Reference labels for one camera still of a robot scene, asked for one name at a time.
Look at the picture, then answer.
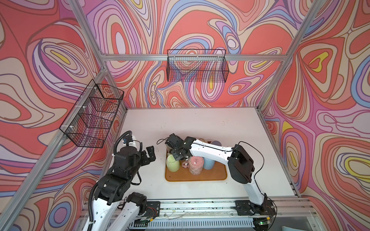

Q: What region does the left black wire basket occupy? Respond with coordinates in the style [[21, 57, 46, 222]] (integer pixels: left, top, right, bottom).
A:
[[59, 80, 124, 148]]

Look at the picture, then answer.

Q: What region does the purple mug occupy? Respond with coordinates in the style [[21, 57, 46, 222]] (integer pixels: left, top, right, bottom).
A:
[[211, 141, 222, 146]]

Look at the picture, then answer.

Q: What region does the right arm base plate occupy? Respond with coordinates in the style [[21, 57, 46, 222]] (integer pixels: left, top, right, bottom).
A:
[[234, 200, 277, 216]]

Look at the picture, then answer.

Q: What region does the black wire basket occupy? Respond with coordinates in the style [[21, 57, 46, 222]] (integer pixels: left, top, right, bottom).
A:
[[166, 48, 229, 83], [59, 80, 124, 148]]

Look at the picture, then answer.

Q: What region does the aluminium rail with vents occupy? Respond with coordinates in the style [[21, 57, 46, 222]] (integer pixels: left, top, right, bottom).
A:
[[126, 198, 325, 231]]

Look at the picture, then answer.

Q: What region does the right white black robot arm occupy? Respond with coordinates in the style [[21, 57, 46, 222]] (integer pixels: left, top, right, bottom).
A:
[[165, 134, 277, 216]]

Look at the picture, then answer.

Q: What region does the orange brown serving tray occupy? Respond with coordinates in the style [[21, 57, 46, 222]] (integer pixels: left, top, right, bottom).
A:
[[165, 160, 227, 182]]

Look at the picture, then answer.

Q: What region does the back black wire basket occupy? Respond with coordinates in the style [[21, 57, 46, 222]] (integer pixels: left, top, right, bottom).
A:
[[166, 48, 229, 83]]

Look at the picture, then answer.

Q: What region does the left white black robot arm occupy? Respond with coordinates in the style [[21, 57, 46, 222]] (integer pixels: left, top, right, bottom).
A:
[[83, 131, 160, 231]]

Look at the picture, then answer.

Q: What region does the light blue mug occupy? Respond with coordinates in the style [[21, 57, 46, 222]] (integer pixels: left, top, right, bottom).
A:
[[203, 157, 215, 170]]

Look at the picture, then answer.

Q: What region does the pink floral mug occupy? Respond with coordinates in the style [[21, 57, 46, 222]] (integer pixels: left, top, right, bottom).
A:
[[182, 157, 204, 176]]

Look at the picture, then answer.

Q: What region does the light green mug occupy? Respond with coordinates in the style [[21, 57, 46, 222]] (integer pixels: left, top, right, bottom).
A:
[[166, 155, 180, 172]]

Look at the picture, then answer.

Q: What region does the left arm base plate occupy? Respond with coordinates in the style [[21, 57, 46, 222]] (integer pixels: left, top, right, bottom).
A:
[[138, 201, 161, 220]]

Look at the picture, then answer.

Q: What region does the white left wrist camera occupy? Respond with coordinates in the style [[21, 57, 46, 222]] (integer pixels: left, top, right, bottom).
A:
[[122, 135, 136, 146]]

